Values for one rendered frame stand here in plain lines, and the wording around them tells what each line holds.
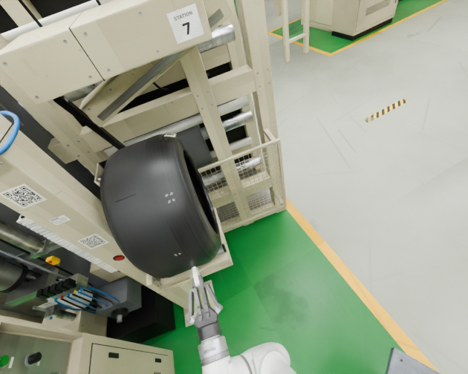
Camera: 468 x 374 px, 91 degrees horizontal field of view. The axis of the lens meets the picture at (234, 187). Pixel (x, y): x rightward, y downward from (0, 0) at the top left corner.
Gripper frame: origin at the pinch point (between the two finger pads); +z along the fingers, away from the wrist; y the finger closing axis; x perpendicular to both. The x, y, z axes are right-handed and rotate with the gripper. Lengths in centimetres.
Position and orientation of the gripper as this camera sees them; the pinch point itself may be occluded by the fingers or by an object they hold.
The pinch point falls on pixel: (196, 276)
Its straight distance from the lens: 92.1
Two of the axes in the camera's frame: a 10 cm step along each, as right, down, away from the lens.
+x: 1.9, 5.2, 8.3
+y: -9.3, 3.7, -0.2
